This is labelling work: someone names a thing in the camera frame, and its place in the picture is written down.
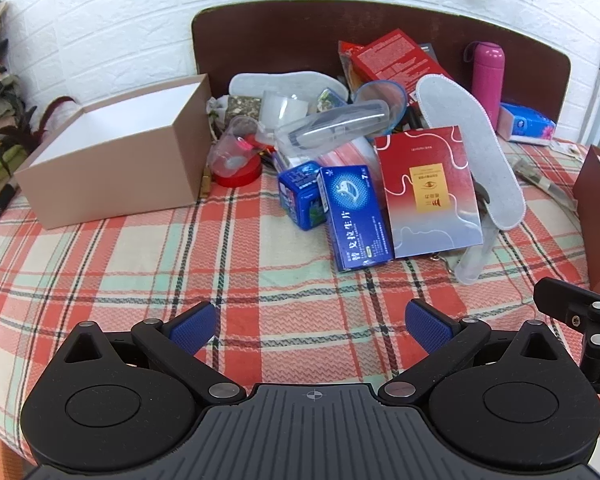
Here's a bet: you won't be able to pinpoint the pink-brown cardboard box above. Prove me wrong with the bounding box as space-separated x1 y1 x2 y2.
14 74 213 231

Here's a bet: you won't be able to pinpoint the blue-white tissue packet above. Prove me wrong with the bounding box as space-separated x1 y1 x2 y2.
496 102 557 147

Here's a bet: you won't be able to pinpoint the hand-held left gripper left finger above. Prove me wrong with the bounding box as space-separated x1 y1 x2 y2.
60 302 248 406

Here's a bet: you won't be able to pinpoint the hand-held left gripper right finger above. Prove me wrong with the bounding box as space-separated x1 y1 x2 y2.
377 298 563 406

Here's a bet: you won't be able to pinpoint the small blue cube box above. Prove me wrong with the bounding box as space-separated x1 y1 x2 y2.
278 161 328 232

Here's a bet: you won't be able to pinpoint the red tape roll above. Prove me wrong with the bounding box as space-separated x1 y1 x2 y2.
212 152 263 188

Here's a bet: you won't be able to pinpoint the pink bottle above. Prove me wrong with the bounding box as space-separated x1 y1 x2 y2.
464 41 507 131

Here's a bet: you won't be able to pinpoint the large red box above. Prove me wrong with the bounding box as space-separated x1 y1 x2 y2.
349 29 456 98

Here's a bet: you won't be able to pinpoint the blue medicine box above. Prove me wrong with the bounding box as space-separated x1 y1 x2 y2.
319 166 395 273

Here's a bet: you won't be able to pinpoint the red-white box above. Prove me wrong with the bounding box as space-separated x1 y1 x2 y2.
372 126 483 260

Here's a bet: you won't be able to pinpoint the floral wrapper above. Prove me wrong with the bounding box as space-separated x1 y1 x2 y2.
205 96 231 136

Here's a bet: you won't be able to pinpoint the dark wooden headboard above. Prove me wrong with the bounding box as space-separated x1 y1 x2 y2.
191 0 573 143

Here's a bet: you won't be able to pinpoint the clear plastic tube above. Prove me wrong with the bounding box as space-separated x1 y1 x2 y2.
452 210 501 286

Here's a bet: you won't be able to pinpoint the speckled packet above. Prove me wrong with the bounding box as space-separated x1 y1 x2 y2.
227 95 263 121

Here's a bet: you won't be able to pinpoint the blue-rimmed clear lid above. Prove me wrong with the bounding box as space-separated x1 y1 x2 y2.
352 80 408 136

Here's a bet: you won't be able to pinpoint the clear bag with grey item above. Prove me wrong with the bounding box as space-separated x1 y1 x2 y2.
275 100 391 153

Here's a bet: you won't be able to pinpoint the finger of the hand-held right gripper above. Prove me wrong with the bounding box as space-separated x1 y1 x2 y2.
533 277 600 396

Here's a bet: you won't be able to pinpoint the clear plastic container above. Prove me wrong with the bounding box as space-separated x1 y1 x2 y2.
260 91 311 128

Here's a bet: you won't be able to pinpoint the orange packet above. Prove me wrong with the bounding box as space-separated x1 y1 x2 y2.
337 40 367 102

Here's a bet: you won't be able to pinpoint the white insole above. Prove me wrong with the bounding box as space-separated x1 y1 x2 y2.
416 74 526 231
228 71 348 111

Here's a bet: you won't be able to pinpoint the green-blue packet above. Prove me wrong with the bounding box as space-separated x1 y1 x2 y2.
315 87 348 111

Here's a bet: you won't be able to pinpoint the plaid bedsheet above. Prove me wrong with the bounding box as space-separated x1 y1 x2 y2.
0 140 600 461

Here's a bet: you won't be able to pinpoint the clear plastic cup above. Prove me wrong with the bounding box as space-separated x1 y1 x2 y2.
207 115 261 176

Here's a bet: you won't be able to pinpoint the pink zip bag packet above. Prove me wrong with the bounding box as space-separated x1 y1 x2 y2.
280 135 381 171

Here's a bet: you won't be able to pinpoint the dark red feathers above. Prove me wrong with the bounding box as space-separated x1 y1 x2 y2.
0 97 83 156

